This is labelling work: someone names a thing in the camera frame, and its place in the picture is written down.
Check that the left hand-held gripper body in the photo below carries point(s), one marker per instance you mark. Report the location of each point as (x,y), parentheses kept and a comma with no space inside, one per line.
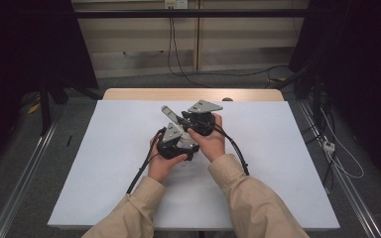
(172,134)

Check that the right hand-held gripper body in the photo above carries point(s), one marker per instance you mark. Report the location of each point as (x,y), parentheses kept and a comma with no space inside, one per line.
(201,120)

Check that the person's right hand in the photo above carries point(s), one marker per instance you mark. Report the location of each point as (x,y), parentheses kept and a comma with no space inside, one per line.
(213,145)

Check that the person's left hand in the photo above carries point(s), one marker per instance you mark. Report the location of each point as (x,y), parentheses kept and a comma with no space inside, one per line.
(160,168)

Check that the small black floor piece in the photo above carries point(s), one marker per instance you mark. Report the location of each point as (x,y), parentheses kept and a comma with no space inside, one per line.
(69,140)

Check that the black horizontal bar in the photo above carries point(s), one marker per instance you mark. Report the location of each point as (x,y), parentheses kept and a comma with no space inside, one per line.
(191,13)

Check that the black metal stand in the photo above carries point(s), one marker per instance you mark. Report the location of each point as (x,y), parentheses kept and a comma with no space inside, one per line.
(44,105)
(317,99)

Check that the white power strip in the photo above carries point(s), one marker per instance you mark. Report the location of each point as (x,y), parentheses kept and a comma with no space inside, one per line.
(328,146)

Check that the yellow floor tape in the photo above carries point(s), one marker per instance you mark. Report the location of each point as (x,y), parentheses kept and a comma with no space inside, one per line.
(34,108)

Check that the black curtain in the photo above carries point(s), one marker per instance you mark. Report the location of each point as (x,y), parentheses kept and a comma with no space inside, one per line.
(360,66)
(20,49)

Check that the wooden vertical post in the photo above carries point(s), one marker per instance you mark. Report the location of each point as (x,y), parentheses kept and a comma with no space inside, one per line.
(197,43)

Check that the white wall socket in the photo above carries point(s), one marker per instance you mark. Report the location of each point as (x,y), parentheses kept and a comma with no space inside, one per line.
(176,3)

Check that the aluminium floor rail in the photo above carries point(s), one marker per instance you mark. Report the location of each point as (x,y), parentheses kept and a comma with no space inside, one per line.
(23,180)
(340,180)

